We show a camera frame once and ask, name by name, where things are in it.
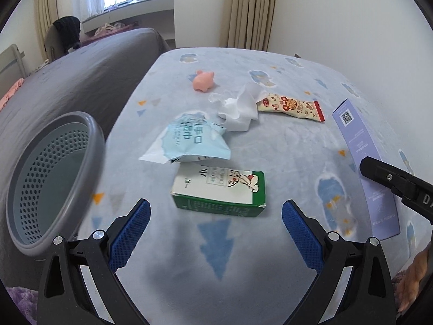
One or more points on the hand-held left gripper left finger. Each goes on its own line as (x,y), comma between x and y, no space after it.
(130,233)

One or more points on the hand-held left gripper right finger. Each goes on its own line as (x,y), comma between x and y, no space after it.
(301,235)

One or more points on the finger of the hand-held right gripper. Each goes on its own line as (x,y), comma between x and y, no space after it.
(385,175)

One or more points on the long purple box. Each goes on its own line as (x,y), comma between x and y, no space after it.
(355,132)

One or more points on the grey perforated waste basket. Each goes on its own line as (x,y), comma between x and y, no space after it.
(91,149)

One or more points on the green and white carton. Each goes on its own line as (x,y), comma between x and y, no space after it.
(216,193)

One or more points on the light blue wipes packet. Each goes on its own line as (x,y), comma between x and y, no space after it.
(189,138)

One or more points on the cream snack wrapper red ends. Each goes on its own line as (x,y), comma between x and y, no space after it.
(291,106)

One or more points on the white tissue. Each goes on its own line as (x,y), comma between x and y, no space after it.
(236,111)

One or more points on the pink pig toy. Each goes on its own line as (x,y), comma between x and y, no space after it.
(203,81)

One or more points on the person's right hand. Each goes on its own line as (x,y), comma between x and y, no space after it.
(414,277)

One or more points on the light blue printed blanket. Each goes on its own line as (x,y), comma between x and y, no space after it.
(236,260)

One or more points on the purple fleece clothing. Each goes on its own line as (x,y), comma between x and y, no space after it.
(22,306)

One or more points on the grey bed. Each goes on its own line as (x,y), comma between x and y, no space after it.
(84,74)

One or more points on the pink cloth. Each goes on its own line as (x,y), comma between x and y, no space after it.
(12,89)

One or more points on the pink basin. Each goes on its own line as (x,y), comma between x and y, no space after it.
(89,39)

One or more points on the beige chair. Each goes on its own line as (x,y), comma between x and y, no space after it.
(50,45)

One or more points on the pile of pale clothes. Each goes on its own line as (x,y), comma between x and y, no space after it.
(111,27)

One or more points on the grey bed headboard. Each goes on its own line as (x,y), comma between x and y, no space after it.
(13,61)

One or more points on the beige curtain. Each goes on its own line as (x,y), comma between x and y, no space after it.
(54,3)
(252,10)

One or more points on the black garment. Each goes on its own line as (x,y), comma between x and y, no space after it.
(67,30)

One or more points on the white window ledge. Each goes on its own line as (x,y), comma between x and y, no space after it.
(152,10)

